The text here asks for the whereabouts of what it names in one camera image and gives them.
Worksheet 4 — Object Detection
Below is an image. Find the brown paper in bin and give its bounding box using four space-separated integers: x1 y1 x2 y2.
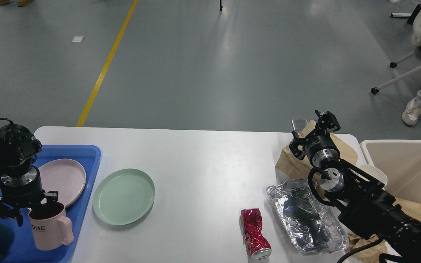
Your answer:
393 198 421 221

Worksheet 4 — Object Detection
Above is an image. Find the pink plate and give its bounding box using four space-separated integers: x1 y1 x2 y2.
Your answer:
39 159 87 208

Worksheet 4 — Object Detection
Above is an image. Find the aluminium foil tray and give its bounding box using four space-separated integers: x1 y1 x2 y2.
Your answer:
267 179 349 256

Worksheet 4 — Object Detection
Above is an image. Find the blue plastic tray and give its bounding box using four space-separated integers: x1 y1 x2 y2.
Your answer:
0 145 101 263

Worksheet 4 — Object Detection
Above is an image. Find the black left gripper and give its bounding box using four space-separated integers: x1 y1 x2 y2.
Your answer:
0 166 59 227

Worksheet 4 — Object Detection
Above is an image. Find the brown paper bag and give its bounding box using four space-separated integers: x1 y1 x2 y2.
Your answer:
276 133 366 179

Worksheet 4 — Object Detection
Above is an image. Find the pink mug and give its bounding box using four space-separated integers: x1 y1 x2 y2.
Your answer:
28 202 75 251

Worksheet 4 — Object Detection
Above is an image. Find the white paper cup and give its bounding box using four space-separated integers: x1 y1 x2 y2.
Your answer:
359 164 388 186

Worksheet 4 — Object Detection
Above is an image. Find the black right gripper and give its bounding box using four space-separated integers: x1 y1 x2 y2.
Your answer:
289 110 341 168

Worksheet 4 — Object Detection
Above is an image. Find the beige plastic bin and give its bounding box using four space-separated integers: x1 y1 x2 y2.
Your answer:
360 140 421 203

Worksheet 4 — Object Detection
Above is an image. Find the white paper scrap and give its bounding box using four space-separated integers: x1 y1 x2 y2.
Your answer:
71 35 85 43

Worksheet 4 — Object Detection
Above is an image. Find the crumpled brown paper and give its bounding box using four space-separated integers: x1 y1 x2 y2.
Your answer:
346 234 389 263

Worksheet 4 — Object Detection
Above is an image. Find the crushed red can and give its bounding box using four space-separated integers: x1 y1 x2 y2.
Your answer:
240 208 272 260

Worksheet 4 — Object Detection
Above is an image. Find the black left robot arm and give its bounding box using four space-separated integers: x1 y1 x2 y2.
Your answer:
0 120 59 226

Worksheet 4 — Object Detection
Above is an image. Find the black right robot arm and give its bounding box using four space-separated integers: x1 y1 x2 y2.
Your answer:
288 110 421 263

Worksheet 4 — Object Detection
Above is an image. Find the green plate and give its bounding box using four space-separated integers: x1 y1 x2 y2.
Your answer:
92 168 156 226

